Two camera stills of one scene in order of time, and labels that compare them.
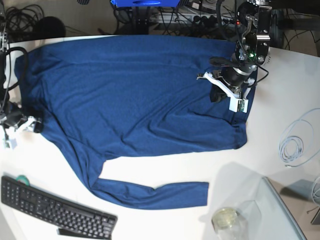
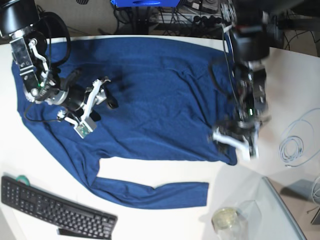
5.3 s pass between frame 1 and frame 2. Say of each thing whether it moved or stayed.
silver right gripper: moved
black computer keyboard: stayed
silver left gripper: moved
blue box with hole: stayed
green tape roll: stayed
